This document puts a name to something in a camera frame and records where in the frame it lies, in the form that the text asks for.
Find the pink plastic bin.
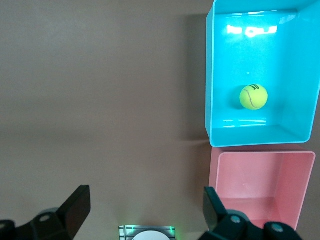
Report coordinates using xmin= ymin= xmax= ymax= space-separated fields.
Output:
xmin=208 ymin=146 xmax=317 ymax=232

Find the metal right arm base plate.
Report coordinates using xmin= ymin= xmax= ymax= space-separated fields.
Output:
xmin=118 ymin=224 xmax=177 ymax=240

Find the blue plastic bin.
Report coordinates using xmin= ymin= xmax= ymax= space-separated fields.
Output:
xmin=204 ymin=0 xmax=320 ymax=148

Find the brown table cover sheet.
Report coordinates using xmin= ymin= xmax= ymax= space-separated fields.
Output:
xmin=0 ymin=0 xmax=320 ymax=240

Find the yellow tennis ball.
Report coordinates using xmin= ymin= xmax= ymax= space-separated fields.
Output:
xmin=239 ymin=84 xmax=269 ymax=111

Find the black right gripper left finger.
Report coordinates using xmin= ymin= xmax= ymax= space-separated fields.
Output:
xmin=0 ymin=184 xmax=91 ymax=240

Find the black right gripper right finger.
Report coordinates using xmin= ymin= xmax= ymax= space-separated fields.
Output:
xmin=199 ymin=186 xmax=305 ymax=240

